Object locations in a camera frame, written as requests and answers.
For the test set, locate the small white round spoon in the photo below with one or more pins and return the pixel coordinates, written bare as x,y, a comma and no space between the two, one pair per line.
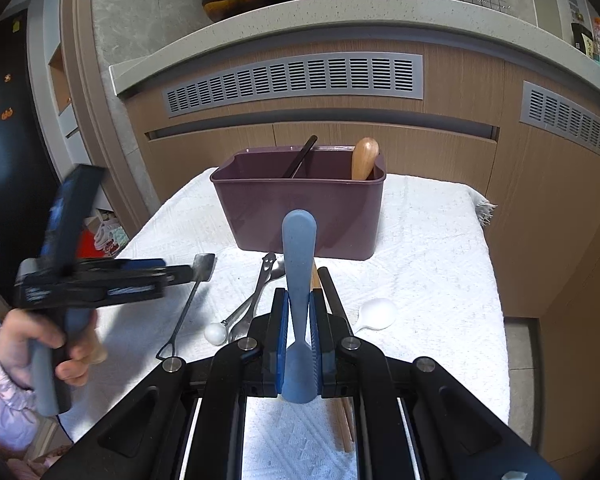
215,333

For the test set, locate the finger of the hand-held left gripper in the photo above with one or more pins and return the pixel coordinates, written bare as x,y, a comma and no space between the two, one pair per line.
135,272

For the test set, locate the person's left forearm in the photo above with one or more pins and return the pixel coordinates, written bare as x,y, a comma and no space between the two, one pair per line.
0,395

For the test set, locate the blue speckled spatula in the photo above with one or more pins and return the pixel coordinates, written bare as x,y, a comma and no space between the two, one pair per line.
298,260

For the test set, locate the dark wooden chopstick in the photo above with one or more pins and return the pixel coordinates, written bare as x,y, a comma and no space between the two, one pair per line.
325,285

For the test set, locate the red printed bag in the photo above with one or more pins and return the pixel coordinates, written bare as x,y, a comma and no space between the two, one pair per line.
102,240

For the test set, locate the black refrigerator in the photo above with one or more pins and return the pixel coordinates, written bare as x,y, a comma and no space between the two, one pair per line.
10,170

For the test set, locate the dark labelled bottle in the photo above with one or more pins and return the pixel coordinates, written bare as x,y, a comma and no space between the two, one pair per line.
583,40

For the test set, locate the long grey vent grille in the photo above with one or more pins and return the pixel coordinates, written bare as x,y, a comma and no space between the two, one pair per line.
290,85

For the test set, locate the plain steel spoon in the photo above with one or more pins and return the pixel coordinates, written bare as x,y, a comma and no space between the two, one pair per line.
252,310

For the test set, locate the white towel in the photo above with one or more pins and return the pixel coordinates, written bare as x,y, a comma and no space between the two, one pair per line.
420,270

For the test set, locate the purple plastic utensil holder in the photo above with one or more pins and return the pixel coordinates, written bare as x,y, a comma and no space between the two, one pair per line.
300,210

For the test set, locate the short grey vent grille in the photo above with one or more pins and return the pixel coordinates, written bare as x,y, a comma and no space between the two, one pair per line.
565,120

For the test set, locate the white ceramic soup spoon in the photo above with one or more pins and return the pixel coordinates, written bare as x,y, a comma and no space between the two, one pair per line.
378,314

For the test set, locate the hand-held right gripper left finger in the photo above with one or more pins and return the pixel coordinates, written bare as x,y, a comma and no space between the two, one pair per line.
279,345

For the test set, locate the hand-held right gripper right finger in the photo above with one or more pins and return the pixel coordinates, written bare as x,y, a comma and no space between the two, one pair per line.
316,345

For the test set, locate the steel spoon with face cutout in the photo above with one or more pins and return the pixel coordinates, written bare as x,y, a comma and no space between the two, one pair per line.
264,272

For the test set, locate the white speckled countertop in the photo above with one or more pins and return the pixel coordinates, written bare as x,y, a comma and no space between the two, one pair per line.
330,25

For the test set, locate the person's left hand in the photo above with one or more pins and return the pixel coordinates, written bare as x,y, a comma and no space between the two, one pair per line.
22,340

